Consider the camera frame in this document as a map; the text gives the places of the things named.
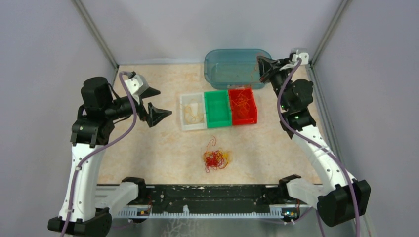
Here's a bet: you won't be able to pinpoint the green plastic bin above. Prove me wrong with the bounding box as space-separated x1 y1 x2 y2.
204 90 232 128

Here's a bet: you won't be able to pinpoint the blue transparent plastic tub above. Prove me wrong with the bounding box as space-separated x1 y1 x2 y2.
203 49 271 90

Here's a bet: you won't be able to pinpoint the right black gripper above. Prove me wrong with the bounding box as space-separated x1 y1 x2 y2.
257 56 295 111

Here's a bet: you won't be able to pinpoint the white plastic bin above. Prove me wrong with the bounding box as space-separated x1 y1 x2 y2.
179 92 207 131

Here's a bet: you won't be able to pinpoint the yellow cable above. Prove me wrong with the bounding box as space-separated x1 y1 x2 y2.
180 102 206 125

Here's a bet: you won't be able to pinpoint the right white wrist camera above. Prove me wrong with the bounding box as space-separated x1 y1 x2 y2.
280 48 309 71

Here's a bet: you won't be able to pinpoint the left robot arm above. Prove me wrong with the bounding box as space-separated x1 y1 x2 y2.
47 72 171 237

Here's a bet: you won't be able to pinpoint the orange yellow cables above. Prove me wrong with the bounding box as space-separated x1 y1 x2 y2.
202 135 234 174

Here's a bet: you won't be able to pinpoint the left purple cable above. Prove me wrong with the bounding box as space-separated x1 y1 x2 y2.
59 71 139 237

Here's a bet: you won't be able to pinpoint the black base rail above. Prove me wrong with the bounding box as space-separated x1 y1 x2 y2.
111 184 310 221

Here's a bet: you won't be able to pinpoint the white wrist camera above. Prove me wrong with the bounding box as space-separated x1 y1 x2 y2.
125 72 149 96
280 48 309 71

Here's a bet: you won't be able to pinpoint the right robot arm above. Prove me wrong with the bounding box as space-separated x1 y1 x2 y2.
256 53 371 233

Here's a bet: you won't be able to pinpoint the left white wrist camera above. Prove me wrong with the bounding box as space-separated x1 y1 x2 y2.
125 72 149 96

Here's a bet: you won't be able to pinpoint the red plastic bin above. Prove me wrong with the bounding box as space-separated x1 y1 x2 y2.
228 87 257 126

